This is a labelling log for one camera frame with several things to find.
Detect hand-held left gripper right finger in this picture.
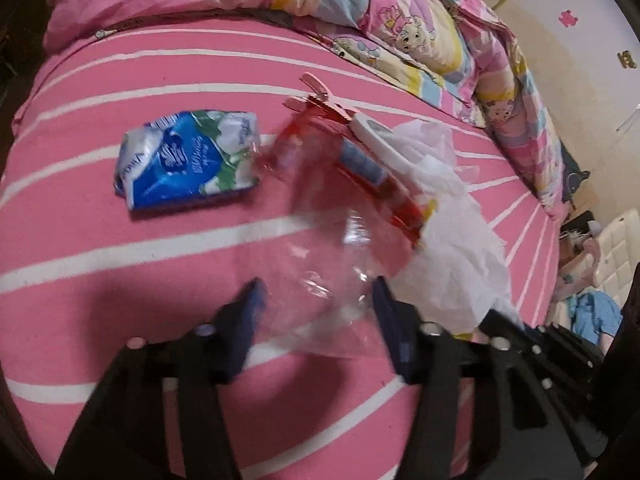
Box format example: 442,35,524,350
370,276,583,480

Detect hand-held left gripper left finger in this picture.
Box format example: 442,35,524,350
55,277,271,480

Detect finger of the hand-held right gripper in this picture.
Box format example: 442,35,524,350
479,308,540,357

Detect white tissue paper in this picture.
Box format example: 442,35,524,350
390,120,522,336

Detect clear red plastic bag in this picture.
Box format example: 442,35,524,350
252,107,438,361

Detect blue cloth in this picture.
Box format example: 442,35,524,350
569,291,624,347

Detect pink striped bed sheet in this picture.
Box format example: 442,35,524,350
0,15,562,480

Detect red white tube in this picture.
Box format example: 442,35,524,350
337,140,392,187

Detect blue tissue packet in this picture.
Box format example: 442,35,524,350
115,109,262,212

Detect white plastic device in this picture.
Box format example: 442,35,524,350
350,115,417,173

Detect pink hair clip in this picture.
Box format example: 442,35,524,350
284,73,362,122

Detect cartoon print quilt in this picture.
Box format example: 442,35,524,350
270,0,571,221

